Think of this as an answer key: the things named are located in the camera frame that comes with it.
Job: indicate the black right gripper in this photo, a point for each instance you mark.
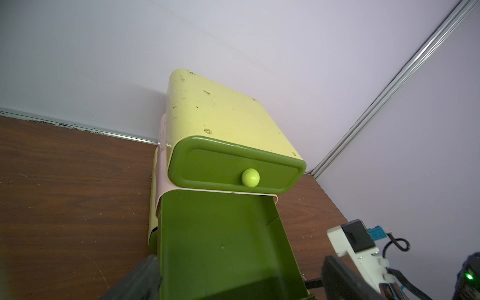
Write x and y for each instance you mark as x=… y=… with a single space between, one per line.
x=468 y=279

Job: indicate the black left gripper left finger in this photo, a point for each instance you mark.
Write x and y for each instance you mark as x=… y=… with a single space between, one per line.
x=143 y=283

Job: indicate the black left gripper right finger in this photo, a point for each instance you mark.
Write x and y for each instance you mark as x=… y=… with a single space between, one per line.
x=341 y=283

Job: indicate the green drawer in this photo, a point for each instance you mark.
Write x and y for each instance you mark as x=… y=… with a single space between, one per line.
x=217 y=246
x=208 y=164

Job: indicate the yellow-green drawer cabinet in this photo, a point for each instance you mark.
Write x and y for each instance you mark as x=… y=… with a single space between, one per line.
x=197 y=106

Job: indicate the green top drawer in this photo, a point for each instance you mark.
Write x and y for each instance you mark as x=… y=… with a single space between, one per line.
x=208 y=164

